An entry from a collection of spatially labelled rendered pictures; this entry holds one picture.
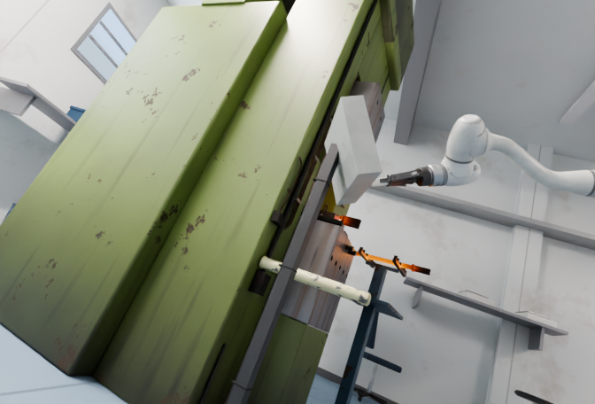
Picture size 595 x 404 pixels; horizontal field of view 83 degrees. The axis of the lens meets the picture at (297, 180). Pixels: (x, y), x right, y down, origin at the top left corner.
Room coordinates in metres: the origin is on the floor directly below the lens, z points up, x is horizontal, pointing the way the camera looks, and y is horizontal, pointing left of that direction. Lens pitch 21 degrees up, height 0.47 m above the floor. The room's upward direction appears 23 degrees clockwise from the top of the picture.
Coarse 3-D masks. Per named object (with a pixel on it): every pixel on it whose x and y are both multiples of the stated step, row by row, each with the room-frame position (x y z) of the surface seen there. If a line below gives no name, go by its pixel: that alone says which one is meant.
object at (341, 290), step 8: (264, 256) 1.38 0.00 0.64; (264, 264) 1.37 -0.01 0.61; (272, 264) 1.36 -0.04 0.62; (304, 272) 1.30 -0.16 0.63; (296, 280) 1.32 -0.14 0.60; (304, 280) 1.29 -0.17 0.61; (312, 280) 1.27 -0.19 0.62; (320, 280) 1.26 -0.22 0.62; (328, 280) 1.25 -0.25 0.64; (320, 288) 1.27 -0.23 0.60; (328, 288) 1.24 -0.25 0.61; (336, 288) 1.23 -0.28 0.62; (344, 288) 1.22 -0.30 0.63; (352, 288) 1.21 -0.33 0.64; (344, 296) 1.22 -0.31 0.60; (352, 296) 1.20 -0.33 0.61; (360, 296) 1.19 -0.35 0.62; (368, 296) 1.18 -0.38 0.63; (368, 304) 1.20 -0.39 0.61
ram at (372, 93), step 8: (352, 88) 1.58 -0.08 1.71; (360, 88) 1.55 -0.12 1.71; (368, 88) 1.53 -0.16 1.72; (376, 88) 1.51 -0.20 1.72; (368, 96) 1.53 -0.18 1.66; (376, 96) 1.53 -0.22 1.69; (368, 104) 1.52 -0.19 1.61; (376, 104) 1.57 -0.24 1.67; (368, 112) 1.51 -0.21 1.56; (376, 112) 1.61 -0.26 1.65; (376, 120) 1.66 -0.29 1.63; (376, 128) 1.70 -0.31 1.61; (376, 136) 1.75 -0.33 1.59
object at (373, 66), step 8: (376, 32) 1.60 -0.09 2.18; (376, 40) 1.63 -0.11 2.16; (368, 48) 1.58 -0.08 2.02; (376, 48) 1.67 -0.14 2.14; (384, 48) 1.79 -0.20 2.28; (368, 56) 1.61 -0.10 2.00; (376, 56) 1.72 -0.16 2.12; (384, 56) 1.83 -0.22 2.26; (368, 64) 1.65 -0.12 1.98; (376, 64) 1.76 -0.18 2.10; (384, 64) 1.88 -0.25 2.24; (360, 72) 1.59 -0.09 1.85; (368, 72) 1.69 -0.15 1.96; (376, 72) 1.80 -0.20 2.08; (360, 80) 1.63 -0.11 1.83; (368, 80) 1.73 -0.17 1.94; (376, 80) 1.85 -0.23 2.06
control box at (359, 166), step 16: (352, 96) 0.94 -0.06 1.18; (336, 112) 1.02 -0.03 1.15; (352, 112) 0.94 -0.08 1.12; (336, 128) 1.06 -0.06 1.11; (352, 128) 0.94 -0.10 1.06; (368, 128) 0.94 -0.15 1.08; (352, 144) 0.94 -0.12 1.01; (368, 144) 0.93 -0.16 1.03; (352, 160) 0.96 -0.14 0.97; (368, 160) 0.93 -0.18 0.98; (336, 176) 1.18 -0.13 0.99; (352, 176) 0.99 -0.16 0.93; (368, 176) 0.96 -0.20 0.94; (336, 192) 1.23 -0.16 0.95; (352, 192) 1.12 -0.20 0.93
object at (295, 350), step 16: (288, 320) 1.54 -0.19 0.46; (272, 336) 1.55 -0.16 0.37; (288, 336) 1.52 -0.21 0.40; (304, 336) 1.51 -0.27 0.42; (320, 336) 1.71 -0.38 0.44; (272, 352) 1.54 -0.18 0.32; (288, 352) 1.51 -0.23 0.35; (304, 352) 1.57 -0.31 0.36; (320, 352) 1.78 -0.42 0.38; (272, 368) 1.53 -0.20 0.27; (288, 368) 1.50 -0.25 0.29; (304, 368) 1.64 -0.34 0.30; (256, 384) 1.55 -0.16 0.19; (272, 384) 1.52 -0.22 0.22; (288, 384) 1.52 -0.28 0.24; (304, 384) 1.71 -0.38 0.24; (256, 400) 1.54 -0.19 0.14; (272, 400) 1.51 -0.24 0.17; (288, 400) 1.58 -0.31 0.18; (304, 400) 1.78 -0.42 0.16
